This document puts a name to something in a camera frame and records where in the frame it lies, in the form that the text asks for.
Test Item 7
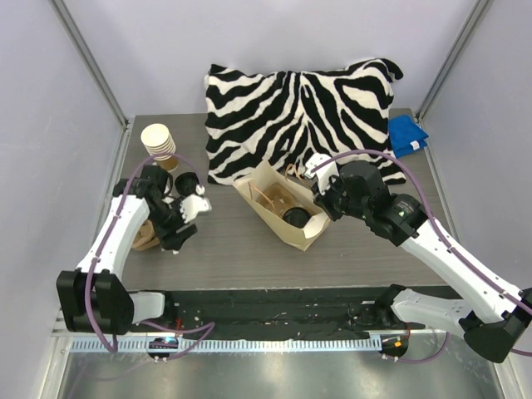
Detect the blue cloth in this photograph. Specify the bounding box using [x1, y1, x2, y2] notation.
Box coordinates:
[388, 115, 428, 158]

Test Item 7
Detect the white slotted cable duct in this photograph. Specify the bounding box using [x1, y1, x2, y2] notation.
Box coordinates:
[70, 337, 382, 354]

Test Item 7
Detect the single brown cardboard cup carrier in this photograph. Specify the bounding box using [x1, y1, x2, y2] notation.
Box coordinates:
[256, 183, 297, 217]

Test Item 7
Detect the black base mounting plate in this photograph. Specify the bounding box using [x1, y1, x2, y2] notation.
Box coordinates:
[128, 286, 429, 337]

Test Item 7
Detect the brown paper bag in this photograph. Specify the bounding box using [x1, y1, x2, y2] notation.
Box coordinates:
[234, 160, 330, 251]

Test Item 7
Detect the stack of brown paper cups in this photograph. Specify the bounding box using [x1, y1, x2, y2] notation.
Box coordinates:
[140, 123, 179, 172]

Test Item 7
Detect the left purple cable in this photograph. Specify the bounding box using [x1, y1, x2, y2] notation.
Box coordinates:
[85, 153, 216, 365]

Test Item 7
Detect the purple cable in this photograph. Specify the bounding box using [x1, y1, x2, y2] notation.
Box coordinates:
[85, 153, 216, 365]
[313, 150, 532, 362]

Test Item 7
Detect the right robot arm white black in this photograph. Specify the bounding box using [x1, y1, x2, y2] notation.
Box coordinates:
[305, 155, 531, 363]

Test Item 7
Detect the right aluminium frame post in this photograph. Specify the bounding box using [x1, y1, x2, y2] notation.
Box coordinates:
[415, 0, 494, 123]

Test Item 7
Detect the left aluminium frame post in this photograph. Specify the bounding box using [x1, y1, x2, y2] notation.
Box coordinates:
[48, 0, 129, 131]

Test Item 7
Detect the black plastic cup lid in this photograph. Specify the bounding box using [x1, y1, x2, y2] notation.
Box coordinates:
[282, 207, 312, 229]
[175, 172, 200, 197]

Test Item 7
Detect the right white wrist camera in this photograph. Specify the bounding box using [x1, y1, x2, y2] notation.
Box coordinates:
[304, 154, 339, 195]

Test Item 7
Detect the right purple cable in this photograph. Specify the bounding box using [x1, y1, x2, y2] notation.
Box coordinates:
[313, 150, 532, 362]

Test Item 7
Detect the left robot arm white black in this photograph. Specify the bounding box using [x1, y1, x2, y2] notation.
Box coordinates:
[56, 165, 197, 335]

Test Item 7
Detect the zebra print pillow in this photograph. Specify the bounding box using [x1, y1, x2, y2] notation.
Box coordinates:
[204, 58, 406, 185]

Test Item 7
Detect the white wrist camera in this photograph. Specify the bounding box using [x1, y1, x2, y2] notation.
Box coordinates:
[304, 154, 339, 195]
[179, 185, 212, 224]

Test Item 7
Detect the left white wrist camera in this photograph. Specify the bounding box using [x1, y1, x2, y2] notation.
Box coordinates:
[179, 185, 212, 224]

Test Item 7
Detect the aluminium frame post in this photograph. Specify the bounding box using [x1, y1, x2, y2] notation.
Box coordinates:
[415, 0, 494, 123]
[48, 0, 129, 131]

